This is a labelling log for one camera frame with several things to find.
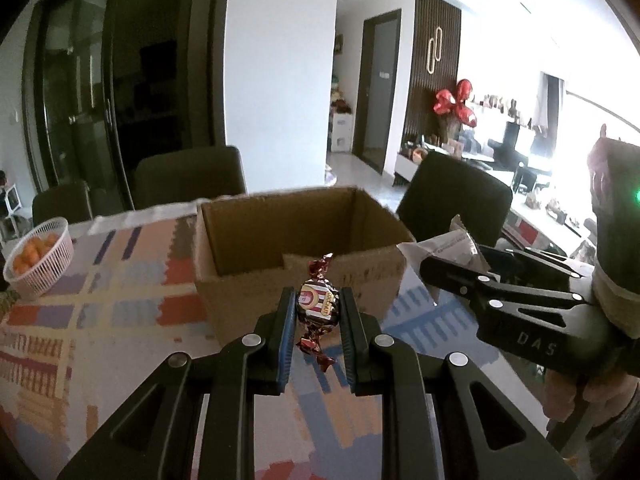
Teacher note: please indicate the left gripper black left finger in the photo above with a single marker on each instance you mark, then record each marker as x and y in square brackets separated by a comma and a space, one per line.
[256, 364]

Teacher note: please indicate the white storage shelf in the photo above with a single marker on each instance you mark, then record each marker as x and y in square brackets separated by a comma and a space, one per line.
[341, 121]

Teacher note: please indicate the dark chair far left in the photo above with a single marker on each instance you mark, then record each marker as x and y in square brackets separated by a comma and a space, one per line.
[70, 201]

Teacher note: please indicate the dark chair right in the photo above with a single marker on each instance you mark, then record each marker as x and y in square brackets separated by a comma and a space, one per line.
[443, 188]

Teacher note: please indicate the right hand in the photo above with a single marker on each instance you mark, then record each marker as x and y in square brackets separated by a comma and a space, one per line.
[608, 405]

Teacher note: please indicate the brown cardboard box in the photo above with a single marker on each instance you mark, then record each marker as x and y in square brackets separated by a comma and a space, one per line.
[247, 248]

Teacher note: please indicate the red balloon bow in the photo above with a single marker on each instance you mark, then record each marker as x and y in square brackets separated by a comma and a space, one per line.
[447, 102]

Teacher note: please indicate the patterned tablecloth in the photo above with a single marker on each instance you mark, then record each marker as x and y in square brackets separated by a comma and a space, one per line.
[128, 300]

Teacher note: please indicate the dark chair behind table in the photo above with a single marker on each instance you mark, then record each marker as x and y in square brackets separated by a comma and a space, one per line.
[187, 175]

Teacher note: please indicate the white translucent pastry pack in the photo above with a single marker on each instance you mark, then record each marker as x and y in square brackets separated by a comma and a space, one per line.
[456, 246]

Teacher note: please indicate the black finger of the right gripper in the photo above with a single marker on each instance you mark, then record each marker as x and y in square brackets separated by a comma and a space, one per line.
[529, 259]
[470, 285]

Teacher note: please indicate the brown twist-wrapped candy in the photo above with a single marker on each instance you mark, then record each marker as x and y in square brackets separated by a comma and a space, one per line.
[317, 311]

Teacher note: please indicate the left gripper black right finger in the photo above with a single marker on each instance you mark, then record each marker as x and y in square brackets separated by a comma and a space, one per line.
[378, 364]

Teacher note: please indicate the pink plastic basket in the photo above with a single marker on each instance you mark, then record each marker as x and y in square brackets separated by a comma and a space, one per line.
[39, 259]

